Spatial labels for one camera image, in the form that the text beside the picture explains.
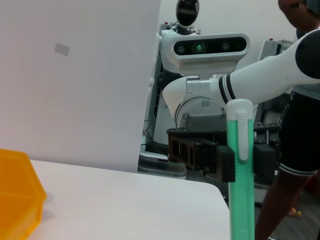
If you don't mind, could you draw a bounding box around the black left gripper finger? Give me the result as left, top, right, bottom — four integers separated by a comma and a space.
166, 127, 237, 183
253, 141, 276, 185

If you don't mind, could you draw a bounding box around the green white pen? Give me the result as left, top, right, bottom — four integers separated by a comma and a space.
226, 98, 256, 240

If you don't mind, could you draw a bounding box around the person bare forearm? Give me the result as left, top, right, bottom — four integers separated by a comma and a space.
278, 0, 320, 32

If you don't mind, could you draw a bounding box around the person in black shorts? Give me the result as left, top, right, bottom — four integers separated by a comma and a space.
254, 24, 320, 240

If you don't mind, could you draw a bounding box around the yellow floor object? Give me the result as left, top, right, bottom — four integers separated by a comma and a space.
288, 207, 302, 218

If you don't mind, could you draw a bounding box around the white background machine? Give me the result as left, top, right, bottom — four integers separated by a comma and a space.
257, 38, 295, 62

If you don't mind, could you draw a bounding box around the white humanoid robot black head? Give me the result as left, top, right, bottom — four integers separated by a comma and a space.
138, 0, 203, 181

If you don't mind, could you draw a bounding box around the yellow plastic bin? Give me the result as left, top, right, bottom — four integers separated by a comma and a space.
0, 148, 48, 240

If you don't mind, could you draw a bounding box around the black background equipment frame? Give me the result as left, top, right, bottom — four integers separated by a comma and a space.
253, 122, 282, 151

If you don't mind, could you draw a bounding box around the white head camera bar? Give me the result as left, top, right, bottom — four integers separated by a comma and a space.
171, 33, 251, 77

